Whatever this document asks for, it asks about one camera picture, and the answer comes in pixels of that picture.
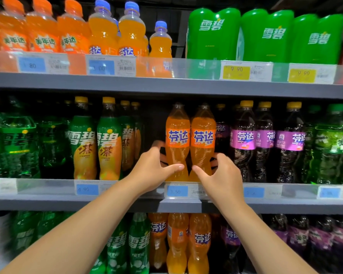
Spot person's right hand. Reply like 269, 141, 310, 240
192, 152, 247, 213

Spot person's left hand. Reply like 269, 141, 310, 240
126, 140, 185, 198

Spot green soda bottle yellow cap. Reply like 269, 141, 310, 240
96, 97, 123, 182

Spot purple label bottle yellow cap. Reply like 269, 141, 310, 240
253, 101, 277, 182
276, 101, 307, 184
230, 100, 257, 182
214, 103, 231, 155

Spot yellow cap Sprite tea bottles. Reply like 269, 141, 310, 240
69, 96, 98, 180

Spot row of green soda bottles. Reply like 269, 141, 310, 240
11, 211, 151, 274

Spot grey store shelving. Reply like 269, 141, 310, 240
0, 49, 343, 274

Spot row of purple label bottles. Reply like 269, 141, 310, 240
220, 214, 343, 274

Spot row of green-capped lime bottles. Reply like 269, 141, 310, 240
303, 102, 343, 185

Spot small orange bottle blue cap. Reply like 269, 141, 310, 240
149, 20, 173, 58

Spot row of dark green bottles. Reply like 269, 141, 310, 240
0, 97, 69, 179

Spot person's left forearm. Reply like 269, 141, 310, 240
0, 180, 146, 274

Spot person's right forearm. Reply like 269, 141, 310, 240
223, 199, 318, 274

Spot row of shelf price tags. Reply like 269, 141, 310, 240
0, 177, 343, 201
0, 51, 343, 86

